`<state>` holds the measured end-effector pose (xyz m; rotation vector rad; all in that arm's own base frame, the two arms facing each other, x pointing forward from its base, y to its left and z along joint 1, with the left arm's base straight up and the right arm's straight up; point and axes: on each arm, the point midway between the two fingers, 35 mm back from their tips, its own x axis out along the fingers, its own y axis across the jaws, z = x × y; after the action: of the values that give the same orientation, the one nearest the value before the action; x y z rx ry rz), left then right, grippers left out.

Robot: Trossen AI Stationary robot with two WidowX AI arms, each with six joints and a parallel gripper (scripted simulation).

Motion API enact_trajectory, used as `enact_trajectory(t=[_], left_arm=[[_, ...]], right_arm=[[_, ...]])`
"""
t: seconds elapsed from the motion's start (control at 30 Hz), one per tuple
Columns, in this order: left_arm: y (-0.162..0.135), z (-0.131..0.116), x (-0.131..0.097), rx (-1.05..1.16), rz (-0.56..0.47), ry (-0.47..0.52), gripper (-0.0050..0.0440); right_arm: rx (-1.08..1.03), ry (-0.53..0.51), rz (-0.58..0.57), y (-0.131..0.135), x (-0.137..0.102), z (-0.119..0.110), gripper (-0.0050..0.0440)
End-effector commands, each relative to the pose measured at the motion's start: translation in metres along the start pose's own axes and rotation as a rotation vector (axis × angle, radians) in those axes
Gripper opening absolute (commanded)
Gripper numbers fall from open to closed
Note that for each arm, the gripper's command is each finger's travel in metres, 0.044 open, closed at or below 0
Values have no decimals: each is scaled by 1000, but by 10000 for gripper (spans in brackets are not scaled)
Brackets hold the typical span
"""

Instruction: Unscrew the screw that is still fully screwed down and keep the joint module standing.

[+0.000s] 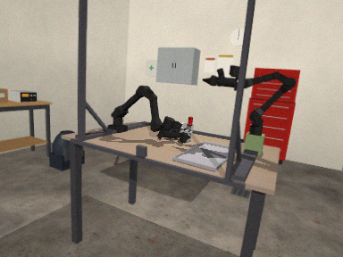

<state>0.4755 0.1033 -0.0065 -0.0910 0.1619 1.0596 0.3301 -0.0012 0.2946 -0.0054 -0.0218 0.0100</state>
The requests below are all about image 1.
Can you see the white shallow rectangular tray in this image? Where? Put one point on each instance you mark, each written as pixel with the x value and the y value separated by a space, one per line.
pixel 206 155

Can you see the red screwdriver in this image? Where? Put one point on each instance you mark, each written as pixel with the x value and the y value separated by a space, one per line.
pixel 190 121

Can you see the grey rectangular table frame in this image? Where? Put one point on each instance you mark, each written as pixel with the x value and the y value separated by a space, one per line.
pixel 240 169

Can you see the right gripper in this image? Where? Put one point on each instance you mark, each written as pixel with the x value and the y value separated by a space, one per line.
pixel 213 80

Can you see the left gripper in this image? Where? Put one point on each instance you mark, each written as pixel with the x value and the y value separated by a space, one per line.
pixel 182 136

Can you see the grey metal bracket with holes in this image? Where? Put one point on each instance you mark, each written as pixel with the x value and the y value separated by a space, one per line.
pixel 185 126

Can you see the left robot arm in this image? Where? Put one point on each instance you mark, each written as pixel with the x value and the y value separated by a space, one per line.
pixel 155 124

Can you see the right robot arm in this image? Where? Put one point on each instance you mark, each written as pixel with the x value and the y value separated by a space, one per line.
pixel 257 127

